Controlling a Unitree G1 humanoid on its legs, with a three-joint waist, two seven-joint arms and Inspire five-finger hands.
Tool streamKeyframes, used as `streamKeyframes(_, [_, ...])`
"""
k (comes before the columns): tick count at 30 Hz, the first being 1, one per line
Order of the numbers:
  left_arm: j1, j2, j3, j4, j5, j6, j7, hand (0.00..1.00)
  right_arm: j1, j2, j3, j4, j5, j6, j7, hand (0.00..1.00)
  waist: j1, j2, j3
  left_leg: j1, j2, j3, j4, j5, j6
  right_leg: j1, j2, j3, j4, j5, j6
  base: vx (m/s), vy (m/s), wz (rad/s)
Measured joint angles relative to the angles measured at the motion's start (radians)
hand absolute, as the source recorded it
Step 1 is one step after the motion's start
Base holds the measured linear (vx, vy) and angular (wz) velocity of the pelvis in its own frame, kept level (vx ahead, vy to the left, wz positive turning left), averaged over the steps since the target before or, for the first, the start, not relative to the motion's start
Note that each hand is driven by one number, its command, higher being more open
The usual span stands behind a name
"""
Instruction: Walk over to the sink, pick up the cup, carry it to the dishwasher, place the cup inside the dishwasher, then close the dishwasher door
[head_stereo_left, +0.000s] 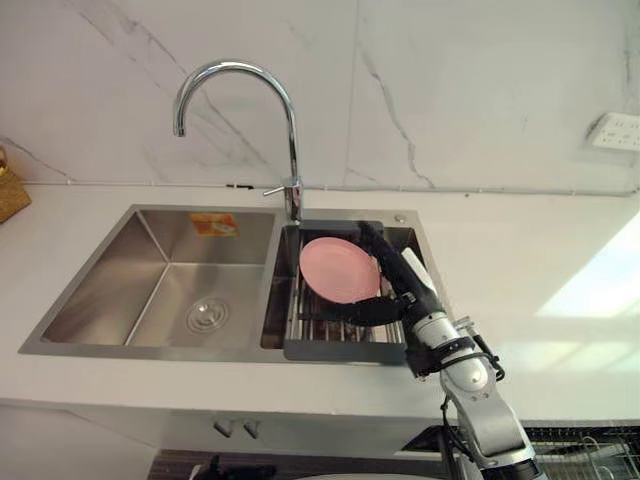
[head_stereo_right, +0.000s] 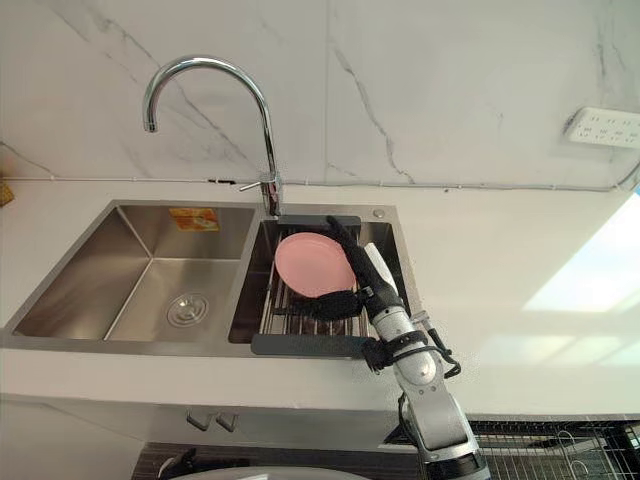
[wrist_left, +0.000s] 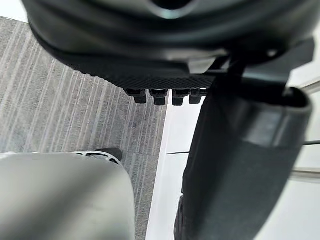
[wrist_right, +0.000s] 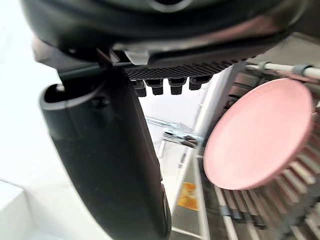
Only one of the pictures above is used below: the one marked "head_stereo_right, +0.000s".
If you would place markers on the pink plate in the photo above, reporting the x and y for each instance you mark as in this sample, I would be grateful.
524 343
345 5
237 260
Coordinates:
310 265

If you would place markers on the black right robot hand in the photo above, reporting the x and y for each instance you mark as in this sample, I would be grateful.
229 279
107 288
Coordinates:
365 272

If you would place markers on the stainless steel double sink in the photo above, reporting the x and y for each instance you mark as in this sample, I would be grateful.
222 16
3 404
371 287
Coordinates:
125 280

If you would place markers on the round metal sink cap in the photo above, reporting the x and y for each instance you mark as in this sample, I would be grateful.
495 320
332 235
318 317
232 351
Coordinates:
379 212

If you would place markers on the chrome gooseneck faucet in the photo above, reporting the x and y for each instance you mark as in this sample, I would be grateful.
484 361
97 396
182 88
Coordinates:
265 120

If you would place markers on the white power strip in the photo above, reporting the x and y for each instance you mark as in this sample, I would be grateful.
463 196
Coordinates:
607 127

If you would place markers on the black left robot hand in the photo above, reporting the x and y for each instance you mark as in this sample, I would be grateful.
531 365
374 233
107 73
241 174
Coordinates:
179 465

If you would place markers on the orange sticker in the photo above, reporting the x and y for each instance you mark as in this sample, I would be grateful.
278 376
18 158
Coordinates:
194 219

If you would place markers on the round metal drain strainer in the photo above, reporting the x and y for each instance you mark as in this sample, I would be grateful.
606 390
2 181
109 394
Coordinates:
186 310

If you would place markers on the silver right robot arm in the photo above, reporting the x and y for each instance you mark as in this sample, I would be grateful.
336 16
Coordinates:
430 395

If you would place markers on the yellow woven object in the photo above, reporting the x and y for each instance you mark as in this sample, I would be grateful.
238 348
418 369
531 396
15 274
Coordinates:
4 194

